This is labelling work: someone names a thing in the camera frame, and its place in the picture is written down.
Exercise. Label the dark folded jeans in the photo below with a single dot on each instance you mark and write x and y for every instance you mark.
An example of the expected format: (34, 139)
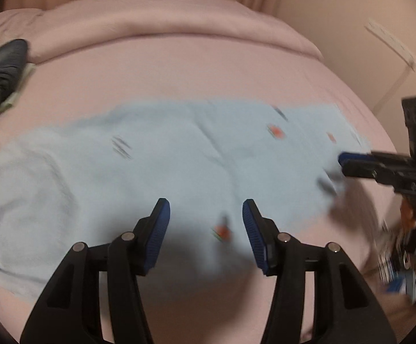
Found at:
(0, 68)

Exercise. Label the pink pillow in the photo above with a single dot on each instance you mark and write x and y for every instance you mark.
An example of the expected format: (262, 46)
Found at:
(4, 25)

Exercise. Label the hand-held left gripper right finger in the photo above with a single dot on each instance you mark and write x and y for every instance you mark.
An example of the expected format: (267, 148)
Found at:
(252, 233)

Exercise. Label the light blue pants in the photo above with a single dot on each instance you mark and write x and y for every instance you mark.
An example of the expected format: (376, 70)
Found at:
(158, 168)

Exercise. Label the pink bed sheet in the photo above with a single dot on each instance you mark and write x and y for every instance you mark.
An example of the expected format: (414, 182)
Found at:
(193, 68)

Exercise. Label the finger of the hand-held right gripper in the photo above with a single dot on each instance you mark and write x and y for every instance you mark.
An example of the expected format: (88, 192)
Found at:
(358, 171)
(355, 157)

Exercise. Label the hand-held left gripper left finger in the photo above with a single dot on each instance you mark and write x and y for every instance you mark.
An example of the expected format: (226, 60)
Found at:
(159, 229)

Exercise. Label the patterned cloth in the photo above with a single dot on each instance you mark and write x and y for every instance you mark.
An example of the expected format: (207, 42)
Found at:
(394, 265)

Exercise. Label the white wall fixture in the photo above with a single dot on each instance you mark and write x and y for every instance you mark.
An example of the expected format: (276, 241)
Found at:
(390, 43)

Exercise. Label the pink folded duvet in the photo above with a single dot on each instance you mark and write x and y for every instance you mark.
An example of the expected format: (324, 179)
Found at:
(165, 18)

